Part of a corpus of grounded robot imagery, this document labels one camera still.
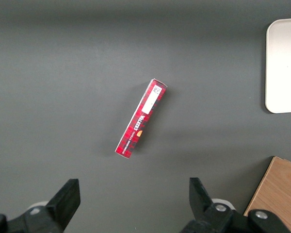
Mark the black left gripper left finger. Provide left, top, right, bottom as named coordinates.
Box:
left=0, top=178, right=81, bottom=233

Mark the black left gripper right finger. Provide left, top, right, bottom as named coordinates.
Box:
left=181, top=177, right=290, bottom=233

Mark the wooden drawer cabinet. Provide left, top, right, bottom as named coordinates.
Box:
left=243, top=156, right=291, bottom=233

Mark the red shortbread cookie box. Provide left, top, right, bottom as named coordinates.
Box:
left=114, top=78, right=168, bottom=160

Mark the beige rectangular tray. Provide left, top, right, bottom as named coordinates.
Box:
left=265, top=17, right=291, bottom=114

